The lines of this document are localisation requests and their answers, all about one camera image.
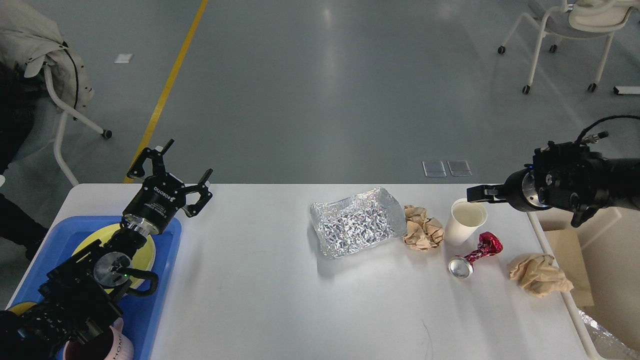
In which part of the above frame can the white chair left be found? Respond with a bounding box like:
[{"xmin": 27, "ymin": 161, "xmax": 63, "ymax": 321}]
[{"xmin": 42, "ymin": 65, "xmax": 113, "ymax": 187}]

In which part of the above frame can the silver foil tray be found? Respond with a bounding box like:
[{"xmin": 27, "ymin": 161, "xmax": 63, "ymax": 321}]
[{"xmin": 310, "ymin": 187, "xmax": 408, "ymax": 259}]

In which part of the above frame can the white floor bar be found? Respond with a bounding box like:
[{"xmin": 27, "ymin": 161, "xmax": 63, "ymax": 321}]
[{"xmin": 613, "ymin": 85, "xmax": 640, "ymax": 96}]

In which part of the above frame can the blue yellow mug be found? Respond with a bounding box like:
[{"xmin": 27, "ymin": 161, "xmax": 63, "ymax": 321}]
[{"xmin": 6, "ymin": 301, "xmax": 37, "ymax": 316}]

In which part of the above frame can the clear floor plate left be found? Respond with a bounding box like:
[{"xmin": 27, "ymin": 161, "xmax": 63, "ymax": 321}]
[{"xmin": 422, "ymin": 160, "xmax": 448, "ymax": 178}]

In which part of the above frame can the white jacket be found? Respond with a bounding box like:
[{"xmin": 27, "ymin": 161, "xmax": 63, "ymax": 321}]
[{"xmin": 0, "ymin": 0, "xmax": 94, "ymax": 114}]

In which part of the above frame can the brown paper wad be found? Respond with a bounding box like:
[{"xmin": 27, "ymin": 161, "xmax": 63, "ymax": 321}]
[{"xmin": 506, "ymin": 253, "xmax": 574, "ymax": 298}]

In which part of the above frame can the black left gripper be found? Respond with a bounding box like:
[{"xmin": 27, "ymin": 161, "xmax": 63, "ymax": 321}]
[{"xmin": 122, "ymin": 138, "xmax": 213, "ymax": 235}]

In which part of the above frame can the beige plastic bin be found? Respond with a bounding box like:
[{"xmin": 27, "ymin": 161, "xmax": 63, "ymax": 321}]
[{"xmin": 528, "ymin": 207, "xmax": 639, "ymax": 360}]

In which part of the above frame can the white rolling chair right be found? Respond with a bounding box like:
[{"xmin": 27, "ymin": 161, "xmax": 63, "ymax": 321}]
[{"xmin": 497, "ymin": 0, "xmax": 639, "ymax": 95}]

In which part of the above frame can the clear floor plate right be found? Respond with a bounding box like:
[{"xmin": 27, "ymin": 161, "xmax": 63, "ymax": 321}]
[{"xmin": 446, "ymin": 159, "xmax": 473, "ymax": 177}]

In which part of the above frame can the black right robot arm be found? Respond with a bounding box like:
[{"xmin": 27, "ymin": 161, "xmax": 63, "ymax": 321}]
[{"xmin": 466, "ymin": 126, "xmax": 640, "ymax": 228}]

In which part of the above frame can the person in black clothes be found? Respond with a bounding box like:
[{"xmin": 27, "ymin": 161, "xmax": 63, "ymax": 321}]
[{"xmin": 0, "ymin": 62, "xmax": 50, "ymax": 261}]

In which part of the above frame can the blue plastic tray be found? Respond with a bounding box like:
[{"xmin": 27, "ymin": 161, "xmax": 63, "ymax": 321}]
[{"xmin": 7, "ymin": 216, "xmax": 182, "ymax": 360}]

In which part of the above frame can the clear floor plate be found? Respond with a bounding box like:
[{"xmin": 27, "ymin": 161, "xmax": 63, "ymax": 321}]
[
  {"xmin": 446, "ymin": 159, "xmax": 473, "ymax": 177},
  {"xmin": 422, "ymin": 160, "xmax": 448, "ymax": 178}
]

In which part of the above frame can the brown paper bag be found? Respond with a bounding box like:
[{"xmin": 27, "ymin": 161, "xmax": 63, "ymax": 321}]
[{"xmin": 544, "ymin": 228, "xmax": 595, "ymax": 309}]

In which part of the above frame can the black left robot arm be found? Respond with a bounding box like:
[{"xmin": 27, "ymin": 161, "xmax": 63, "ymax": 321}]
[{"xmin": 1, "ymin": 139, "xmax": 213, "ymax": 360}]

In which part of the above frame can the white paper cup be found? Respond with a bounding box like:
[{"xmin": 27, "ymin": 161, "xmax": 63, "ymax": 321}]
[{"xmin": 443, "ymin": 198, "xmax": 488, "ymax": 246}]

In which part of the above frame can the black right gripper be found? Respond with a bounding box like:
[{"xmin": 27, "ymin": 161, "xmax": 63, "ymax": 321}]
[{"xmin": 466, "ymin": 168, "xmax": 548, "ymax": 212}]

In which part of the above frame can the crushed red can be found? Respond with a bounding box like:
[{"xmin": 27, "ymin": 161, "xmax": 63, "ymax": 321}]
[{"xmin": 446, "ymin": 231, "xmax": 504, "ymax": 279}]

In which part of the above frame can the pink mug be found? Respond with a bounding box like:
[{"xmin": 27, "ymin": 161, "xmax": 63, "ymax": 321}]
[{"xmin": 62, "ymin": 317, "xmax": 135, "ymax": 360}]

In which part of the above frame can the yellow plastic plate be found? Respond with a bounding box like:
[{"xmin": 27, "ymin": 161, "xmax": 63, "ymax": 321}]
[{"xmin": 71, "ymin": 224, "xmax": 156, "ymax": 271}]

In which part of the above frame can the brown paper ball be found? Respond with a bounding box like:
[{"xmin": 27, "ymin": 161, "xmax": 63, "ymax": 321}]
[{"xmin": 403, "ymin": 205, "xmax": 444, "ymax": 252}]

